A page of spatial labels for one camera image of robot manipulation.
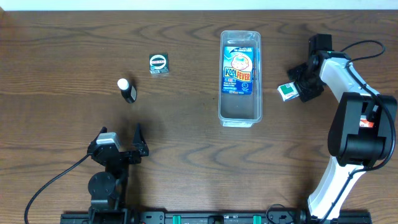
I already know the white green medicine box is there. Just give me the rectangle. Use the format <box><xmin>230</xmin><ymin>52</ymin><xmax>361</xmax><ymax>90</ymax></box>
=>
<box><xmin>277</xmin><ymin>82</ymin><xmax>299</xmax><ymax>101</ymax></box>

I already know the blue Kool Fever box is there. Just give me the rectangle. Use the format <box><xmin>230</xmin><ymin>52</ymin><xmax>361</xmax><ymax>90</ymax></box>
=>
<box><xmin>221</xmin><ymin>46</ymin><xmax>254</xmax><ymax>95</ymax></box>

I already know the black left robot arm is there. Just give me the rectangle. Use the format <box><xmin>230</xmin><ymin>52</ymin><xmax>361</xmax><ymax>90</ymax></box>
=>
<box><xmin>87</xmin><ymin>124</ymin><xmax>149</xmax><ymax>211</ymax></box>

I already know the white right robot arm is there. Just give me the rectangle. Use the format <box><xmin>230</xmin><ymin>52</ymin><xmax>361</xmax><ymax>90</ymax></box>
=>
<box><xmin>288</xmin><ymin>50</ymin><xmax>397</xmax><ymax>223</ymax></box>

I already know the clear plastic container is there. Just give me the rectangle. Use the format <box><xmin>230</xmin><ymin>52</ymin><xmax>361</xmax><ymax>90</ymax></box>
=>
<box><xmin>218</xmin><ymin>30</ymin><xmax>262</xmax><ymax>128</ymax></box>

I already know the black bottle white cap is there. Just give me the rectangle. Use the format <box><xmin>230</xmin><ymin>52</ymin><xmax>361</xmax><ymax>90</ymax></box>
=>
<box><xmin>117</xmin><ymin>78</ymin><xmax>137</xmax><ymax>103</ymax></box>

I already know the red small box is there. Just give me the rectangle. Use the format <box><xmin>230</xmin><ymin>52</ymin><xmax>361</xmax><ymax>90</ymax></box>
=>
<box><xmin>359</xmin><ymin>115</ymin><xmax>374</xmax><ymax>128</ymax></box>

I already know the dark green small box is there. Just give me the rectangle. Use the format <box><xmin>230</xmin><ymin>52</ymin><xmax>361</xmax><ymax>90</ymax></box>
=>
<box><xmin>149</xmin><ymin>53</ymin><xmax>169</xmax><ymax>74</ymax></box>

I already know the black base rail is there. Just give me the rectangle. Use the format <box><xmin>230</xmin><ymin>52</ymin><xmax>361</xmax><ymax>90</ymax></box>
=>
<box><xmin>60</xmin><ymin>210</ymin><xmax>373</xmax><ymax>224</ymax></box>

